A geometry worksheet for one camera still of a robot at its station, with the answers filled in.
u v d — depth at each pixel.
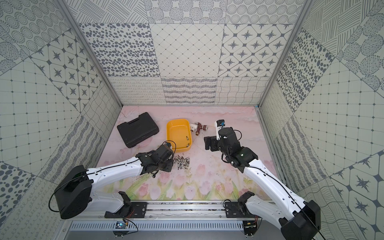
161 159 0.66
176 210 0.76
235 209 0.74
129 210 0.68
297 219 0.37
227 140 0.55
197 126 1.07
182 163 0.90
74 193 0.41
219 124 0.66
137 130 1.01
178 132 1.04
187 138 1.01
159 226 0.70
